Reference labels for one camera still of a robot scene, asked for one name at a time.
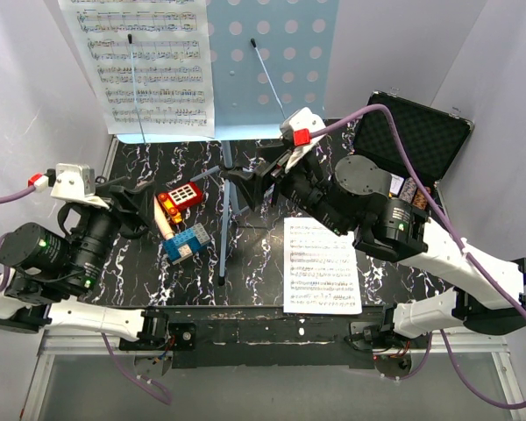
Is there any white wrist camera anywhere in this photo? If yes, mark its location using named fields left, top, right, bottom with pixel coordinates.
left=281, top=107, right=325, bottom=174
left=27, top=163, right=109, bottom=209

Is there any brown chip row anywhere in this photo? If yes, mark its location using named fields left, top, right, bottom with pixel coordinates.
left=412, top=187, right=431, bottom=211

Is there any white card deck box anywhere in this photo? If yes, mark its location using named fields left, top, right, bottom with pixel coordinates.
left=389, top=174, right=405, bottom=196

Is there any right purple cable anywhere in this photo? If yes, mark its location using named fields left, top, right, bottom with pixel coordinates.
left=309, top=103, right=526, bottom=411

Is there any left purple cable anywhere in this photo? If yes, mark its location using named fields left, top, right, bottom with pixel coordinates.
left=0, top=173, right=174, bottom=407

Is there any left aluminium rail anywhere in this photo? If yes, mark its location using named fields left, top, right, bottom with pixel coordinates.
left=39, top=135, right=119, bottom=356

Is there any blue music stand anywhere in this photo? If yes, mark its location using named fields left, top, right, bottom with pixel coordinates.
left=116, top=0, right=341, bottom=287

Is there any pink toy microphone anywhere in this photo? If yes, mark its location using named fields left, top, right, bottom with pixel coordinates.
left=153, top=197, right=174, bottom=240

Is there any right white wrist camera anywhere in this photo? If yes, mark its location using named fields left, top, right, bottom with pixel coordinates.
left=281, top=107, right=325, bottom=174

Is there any blue grey brick toy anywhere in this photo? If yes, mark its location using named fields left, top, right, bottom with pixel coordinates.
left=162, top=224, right=211, bottom=265

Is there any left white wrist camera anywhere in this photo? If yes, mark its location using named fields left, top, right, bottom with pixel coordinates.
left=27, top=163, right=109, bottom=209

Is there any purple cable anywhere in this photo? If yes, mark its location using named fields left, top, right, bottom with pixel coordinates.
left=309, top=103, right=526, bottom=411
left=0, top=173, right=174, bottom=407

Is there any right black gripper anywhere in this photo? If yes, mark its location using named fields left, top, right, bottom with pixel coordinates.
left=226, top=140, right=351, bottom=238

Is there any black poker chip case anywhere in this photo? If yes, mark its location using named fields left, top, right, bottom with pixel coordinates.
left=352, top=90, right=474, bottom=211

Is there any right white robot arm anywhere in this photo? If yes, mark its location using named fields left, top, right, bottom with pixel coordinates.
left=224, top=144, right=526, bottom=349

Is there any sheet music page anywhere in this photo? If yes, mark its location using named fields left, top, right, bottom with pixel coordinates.
left=283, top=218, right=363, bottom=315
left=58, top=1, right=215, bottom=138

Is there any blue white chip row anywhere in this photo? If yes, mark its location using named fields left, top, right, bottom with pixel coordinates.
left=399, top=178, right=417, bottom=203

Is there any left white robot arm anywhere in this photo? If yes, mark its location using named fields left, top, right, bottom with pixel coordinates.
left=0, top=174, right=169, bottom=351

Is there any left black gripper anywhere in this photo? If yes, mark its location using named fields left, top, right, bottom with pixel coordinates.
left=67, top=177, right=160, bottom=293

